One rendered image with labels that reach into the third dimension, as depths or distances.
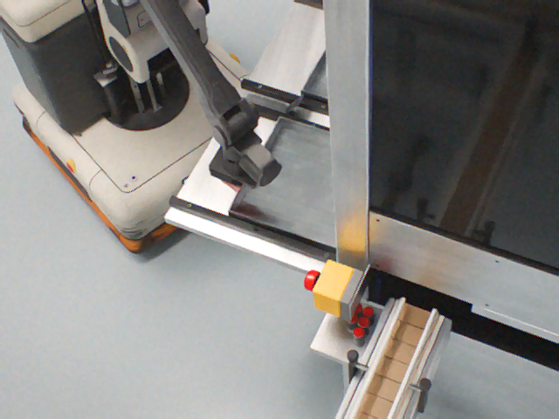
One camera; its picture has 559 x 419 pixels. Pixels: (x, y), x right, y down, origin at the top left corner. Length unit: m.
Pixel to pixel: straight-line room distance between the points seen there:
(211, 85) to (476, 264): 0.56
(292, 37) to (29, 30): 0.73
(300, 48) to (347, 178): 0.76
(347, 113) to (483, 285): 0.44
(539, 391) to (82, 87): 1.56
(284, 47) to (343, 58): 0.96
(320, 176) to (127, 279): 1.11
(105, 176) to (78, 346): 0.51
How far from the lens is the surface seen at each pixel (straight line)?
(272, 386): 2.81
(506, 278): 1.66
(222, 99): 1.78
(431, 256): 1.68
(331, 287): 1.76
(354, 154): 1.51
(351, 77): 1.37
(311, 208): 2.02
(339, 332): 1.89
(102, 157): 2.94
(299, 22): 2.35
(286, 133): 2.14
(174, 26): 1.74
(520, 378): 1.98
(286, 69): 2.25
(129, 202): 2.83
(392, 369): 1.80
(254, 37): 3.52
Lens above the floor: 2.59
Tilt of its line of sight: 58 degrees down
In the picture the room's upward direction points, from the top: 8 degrees counter-clockwise
